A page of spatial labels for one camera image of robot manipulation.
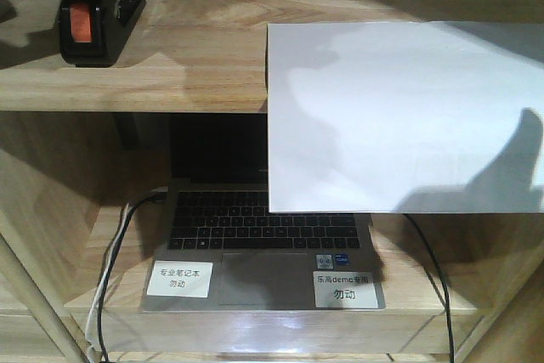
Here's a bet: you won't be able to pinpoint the white paper sheets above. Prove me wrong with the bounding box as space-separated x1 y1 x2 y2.
267 22 543 213

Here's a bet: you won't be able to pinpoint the black orange stapler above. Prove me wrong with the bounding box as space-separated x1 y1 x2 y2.
58 0 146 67

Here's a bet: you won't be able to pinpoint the silver laptop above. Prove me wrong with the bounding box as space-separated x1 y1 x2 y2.
142 113 385 313

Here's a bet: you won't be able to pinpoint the wooden shelf board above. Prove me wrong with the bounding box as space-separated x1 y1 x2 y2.
1 0 543 112

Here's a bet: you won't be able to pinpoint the white label sticker right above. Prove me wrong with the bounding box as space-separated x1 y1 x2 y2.
313 270 379 309

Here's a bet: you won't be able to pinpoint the white label sticker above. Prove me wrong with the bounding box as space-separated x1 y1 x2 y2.
146 261 213 298
313 270 379 309

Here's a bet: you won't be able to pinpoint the white label sticker left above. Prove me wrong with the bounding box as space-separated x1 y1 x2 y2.
146 261 213 298

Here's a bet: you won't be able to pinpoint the black cable left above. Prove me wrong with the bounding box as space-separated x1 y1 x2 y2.
97 190 167 363

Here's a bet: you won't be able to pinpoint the black cable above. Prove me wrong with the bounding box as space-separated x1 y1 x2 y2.
402 212 456 363
97 190 167 363

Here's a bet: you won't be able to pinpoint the black cable right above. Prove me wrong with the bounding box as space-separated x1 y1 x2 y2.
402 212 456 363

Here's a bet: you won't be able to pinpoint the white cable left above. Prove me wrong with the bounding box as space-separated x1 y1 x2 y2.
85 201 131 363

